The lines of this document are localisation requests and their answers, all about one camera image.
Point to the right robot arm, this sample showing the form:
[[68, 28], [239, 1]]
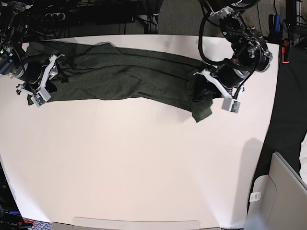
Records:
[[14, 62]]

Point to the beige plastic bin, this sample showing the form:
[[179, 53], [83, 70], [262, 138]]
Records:
[[278, 200]]

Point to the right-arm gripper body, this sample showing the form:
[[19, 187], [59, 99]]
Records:
[[35, 67]]

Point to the red clamp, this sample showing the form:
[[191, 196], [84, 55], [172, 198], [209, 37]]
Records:
[[285, 50]]

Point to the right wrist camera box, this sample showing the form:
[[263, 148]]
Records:
[[41, 97]]

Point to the green long-sleeve shirt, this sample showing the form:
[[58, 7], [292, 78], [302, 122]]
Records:
[[107, 72]]

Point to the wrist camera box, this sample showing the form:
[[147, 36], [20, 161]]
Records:
[[41, 97], [231, 105]]

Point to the black box with text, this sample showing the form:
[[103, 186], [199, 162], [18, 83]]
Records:
[[8, 221]]

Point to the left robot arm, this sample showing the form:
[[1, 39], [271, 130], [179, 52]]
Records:
[[250, 50]]

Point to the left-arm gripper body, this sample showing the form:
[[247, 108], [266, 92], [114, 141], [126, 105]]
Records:
[[228, 78]]

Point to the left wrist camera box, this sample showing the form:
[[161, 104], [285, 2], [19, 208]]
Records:
[[231, 105]]

